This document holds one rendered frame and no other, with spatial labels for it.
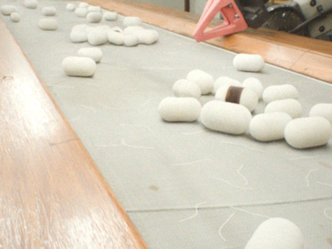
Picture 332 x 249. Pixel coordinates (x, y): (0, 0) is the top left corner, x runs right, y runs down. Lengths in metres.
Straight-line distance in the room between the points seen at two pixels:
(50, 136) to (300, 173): 0.14
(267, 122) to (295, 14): 0.77
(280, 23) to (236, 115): 0.74
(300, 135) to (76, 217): 0.18
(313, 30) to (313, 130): 0.79
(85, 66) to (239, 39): 0.30
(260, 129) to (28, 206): 0.18
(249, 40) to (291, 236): 0.54
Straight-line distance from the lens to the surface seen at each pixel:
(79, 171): 0.20
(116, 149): 0.29
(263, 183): 0.26
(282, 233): 0.18
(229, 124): 0.32
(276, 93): 0.40
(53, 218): 0.16
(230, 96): 0.38
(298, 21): 1.07
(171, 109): 0.34
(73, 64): 0.49
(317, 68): 0.57
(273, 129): 0.32
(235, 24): 0.74
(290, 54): 0.62
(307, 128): 0.31
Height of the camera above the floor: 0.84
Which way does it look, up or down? 17 degrees down
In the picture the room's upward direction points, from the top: 3 degrees clockwise
